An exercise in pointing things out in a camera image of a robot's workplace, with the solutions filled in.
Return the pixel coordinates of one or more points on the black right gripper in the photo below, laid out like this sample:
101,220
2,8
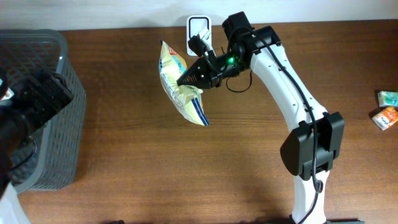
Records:
202,66

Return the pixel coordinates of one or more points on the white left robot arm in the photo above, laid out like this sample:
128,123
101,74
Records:
25,107

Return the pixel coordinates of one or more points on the yellow snack bag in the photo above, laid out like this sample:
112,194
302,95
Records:
186,98

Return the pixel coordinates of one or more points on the green tissue pack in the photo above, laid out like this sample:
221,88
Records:
387,98

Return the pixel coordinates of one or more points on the orange tissue pack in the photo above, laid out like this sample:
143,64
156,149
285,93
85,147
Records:
386,118

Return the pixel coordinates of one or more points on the grey plastic mesh basket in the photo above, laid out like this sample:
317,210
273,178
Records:
50,162

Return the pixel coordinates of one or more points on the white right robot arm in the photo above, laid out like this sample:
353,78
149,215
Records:
315,135

